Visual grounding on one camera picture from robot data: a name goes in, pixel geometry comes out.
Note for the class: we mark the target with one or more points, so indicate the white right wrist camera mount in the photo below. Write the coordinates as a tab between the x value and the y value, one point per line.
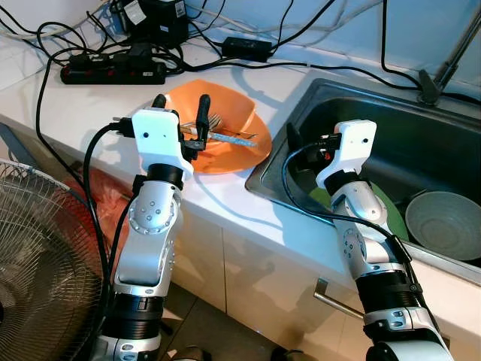
353	147

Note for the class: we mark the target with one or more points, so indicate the orange bowl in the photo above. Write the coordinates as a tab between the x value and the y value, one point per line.
225	98

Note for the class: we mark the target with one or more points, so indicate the green plate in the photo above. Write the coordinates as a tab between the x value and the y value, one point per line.
391	218

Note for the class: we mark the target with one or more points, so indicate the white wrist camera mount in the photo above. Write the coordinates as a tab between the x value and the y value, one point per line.
353	147
159	135

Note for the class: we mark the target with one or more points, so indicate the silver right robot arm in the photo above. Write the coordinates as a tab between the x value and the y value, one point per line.
368	233

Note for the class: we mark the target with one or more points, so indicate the metal faucet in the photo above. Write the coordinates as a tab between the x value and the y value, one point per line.
443	71

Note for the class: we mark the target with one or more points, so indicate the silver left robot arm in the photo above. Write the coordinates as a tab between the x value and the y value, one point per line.
150	218

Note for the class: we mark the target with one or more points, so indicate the large black power adapter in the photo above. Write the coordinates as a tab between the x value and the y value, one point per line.
158	22

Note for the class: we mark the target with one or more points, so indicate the black power strip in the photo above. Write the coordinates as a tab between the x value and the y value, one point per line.
113	74

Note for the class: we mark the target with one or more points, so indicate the white cabinet door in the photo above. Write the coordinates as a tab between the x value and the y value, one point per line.
285	301

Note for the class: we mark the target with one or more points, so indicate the stainless steel sink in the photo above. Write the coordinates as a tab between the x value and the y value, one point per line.
376	120

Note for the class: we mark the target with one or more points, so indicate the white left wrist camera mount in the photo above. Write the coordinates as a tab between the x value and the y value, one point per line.
159	135

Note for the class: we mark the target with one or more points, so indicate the orange plate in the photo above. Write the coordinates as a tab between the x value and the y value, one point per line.
240	159

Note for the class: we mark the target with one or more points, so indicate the small black power brick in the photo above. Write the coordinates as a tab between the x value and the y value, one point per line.
246	49

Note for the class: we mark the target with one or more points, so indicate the grey bowl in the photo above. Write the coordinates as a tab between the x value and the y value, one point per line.
443	226

